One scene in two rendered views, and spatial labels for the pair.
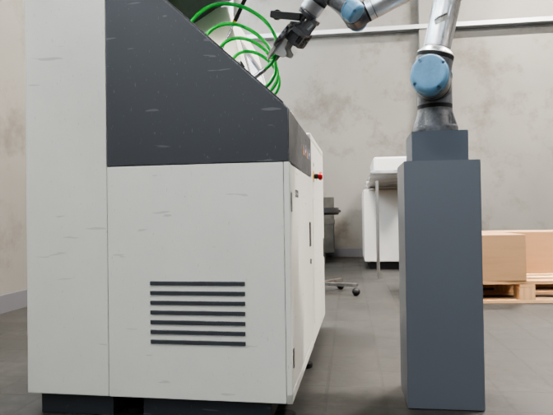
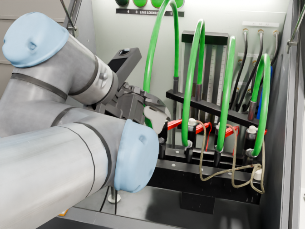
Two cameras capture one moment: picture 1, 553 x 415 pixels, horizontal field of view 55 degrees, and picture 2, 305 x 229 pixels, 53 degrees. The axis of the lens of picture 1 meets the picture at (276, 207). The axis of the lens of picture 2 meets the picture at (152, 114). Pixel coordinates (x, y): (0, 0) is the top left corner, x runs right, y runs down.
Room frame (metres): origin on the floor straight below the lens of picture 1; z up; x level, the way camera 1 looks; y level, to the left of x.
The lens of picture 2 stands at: (1.99, -0.57, 1.55)
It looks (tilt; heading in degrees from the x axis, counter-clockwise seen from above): 30 degrees down; 95
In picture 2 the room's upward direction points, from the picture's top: straight up
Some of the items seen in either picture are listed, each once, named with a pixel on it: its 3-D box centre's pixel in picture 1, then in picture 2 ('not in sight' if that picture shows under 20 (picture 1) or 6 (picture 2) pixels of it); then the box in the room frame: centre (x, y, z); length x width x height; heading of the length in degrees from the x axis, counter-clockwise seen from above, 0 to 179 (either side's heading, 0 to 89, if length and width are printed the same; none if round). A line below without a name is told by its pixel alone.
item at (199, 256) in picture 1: (225, 279); not in sight; (1.97, 0.19, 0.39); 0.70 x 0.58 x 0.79; 171
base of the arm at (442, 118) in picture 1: (434, 119); not in sight; (1.82, -0.55, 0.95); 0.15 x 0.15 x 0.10
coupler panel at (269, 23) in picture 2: not in sight; (254, 62); (2.24, 0.38, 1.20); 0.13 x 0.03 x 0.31; 171
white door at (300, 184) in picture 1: (302, 266); not in sight; (1.92, -0.09, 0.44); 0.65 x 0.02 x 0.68; 171
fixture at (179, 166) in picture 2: not in sight; (200, 181); (2.08, 0.14, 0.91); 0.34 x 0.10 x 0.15; 171
